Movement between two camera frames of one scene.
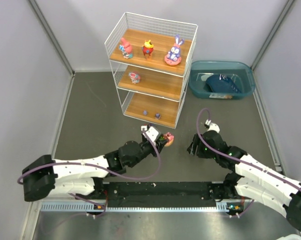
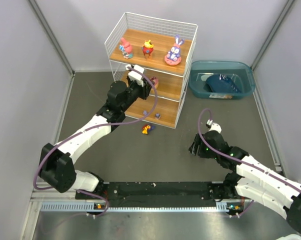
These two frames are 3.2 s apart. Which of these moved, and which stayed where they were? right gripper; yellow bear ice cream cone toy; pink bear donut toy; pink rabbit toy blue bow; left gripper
Moved: left gripper; pink bear donut toy
Stayed: yellow bear ice cream cone toy; right gripper; pink rabbit toy blue bow
